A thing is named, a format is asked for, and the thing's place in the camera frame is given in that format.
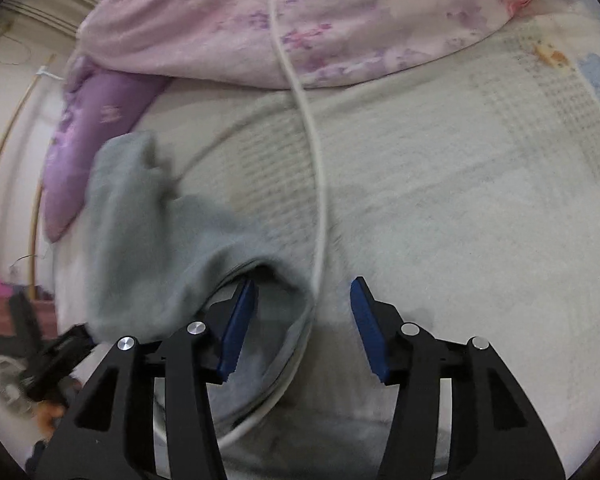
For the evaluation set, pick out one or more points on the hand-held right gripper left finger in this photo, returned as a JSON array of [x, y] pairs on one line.
[[237, 320]]

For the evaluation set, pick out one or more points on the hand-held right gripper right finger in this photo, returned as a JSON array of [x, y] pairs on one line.
[[367, 320]]

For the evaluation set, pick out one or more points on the grey garment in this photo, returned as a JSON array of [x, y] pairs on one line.
[[150, 250]]

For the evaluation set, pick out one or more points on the white electric fan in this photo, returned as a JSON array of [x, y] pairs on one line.
[[5, 382]]

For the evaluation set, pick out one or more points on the white patterned bed sheet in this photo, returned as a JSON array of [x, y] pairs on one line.
[[430, 200]]

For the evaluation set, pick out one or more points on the wooden hoop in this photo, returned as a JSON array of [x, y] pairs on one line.
[[10, 160]]

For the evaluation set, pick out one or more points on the purple pillow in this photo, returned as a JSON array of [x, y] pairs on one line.
[[87, 135]]

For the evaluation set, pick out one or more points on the pink floral quilt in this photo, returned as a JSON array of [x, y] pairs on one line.
[[300, 15]]

